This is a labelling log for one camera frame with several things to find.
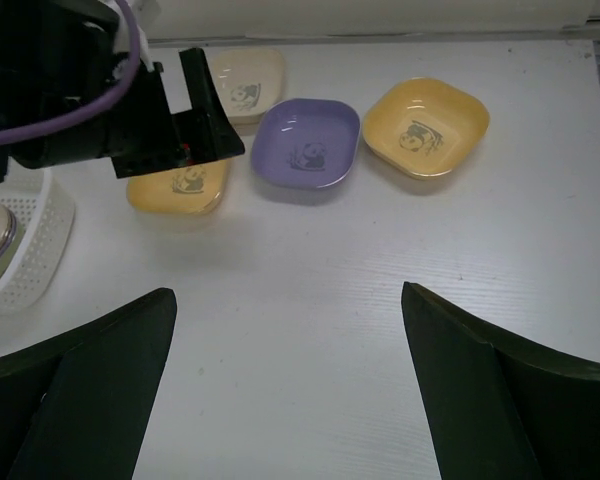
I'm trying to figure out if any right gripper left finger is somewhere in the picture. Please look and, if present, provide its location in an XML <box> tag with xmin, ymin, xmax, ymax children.
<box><xmin>0</xmin><ymin>288</ymin><xmax>176</xmax><ymax>479</ymax></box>

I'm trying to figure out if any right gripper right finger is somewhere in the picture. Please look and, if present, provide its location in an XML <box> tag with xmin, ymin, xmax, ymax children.
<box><xmin>401</xmin><ymin>283</ymin><xmax>600</xmax><ymax>479</ymax></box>

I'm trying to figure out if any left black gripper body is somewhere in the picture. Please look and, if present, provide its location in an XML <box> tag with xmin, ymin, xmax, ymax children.
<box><xmin>94</xmin><ymin>62</ymin><xmax>190</xmax><ymax>178</ymax></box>

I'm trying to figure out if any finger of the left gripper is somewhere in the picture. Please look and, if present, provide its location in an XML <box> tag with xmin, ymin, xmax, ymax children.
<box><xmin>173</xmin><ymin>47</ymin><xmax>245</xmax><ymax>164</ymax></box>

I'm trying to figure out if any yellow square plate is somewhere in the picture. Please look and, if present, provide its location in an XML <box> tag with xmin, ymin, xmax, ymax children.
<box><xmin>126</xmin><ymin>159</ymin><xmax>232</xmax><ymax>215</ymax></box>
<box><xmin>362</xmin><ymin>77</ymin><xmax>490</xmax><ymax>180</ymax></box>

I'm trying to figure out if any cream square plate back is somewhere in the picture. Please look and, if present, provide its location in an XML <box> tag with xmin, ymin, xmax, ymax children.
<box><xmin>210</xmin><ymin>47</ymin><xmax>286</xmax><ymax>125</ymax></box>

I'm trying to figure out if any purple square plate back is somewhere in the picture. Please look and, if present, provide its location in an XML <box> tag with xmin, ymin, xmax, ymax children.
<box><xmin>251</xmin><ymin>98</ymin><xmax>361</xmax><ymax>190</ymax></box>

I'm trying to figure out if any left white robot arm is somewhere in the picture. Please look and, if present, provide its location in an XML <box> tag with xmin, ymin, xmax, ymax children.
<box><xmin>0</xmin><ymin>1</ymin><xmax>245</xmax><ymax>183</ymax></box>

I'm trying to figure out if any white perforated plastic bin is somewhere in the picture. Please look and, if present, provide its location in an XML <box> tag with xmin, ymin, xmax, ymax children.
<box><xmin>0</xmin><ymin>162</ymin><xmax>75</xmax><ymax>315</ymax></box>

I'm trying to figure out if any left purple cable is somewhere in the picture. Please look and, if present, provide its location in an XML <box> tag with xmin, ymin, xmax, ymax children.
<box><xmin>0</xmin><ymin>0</ymin><xmax>149</xmax><ymax>149</ymax></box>

